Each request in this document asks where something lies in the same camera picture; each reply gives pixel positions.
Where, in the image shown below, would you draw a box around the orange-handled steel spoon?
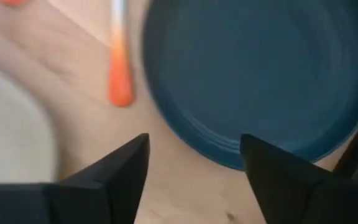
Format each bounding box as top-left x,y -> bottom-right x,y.
0,0 -> 30,7

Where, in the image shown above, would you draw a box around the orange-handled steel knife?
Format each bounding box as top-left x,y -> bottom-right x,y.
108,0 -> 135,108

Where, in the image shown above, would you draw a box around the beige plastic tray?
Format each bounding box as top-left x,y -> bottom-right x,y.
0,58 -> 57,184

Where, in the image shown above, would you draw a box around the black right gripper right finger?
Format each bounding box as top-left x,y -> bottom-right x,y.
239,133 -> 335,224

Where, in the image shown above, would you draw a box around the dark blue plate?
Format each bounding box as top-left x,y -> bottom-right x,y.
141,0 -> 358,171

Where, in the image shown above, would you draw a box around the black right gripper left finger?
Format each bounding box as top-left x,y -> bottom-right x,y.
57,133 -> 151,224

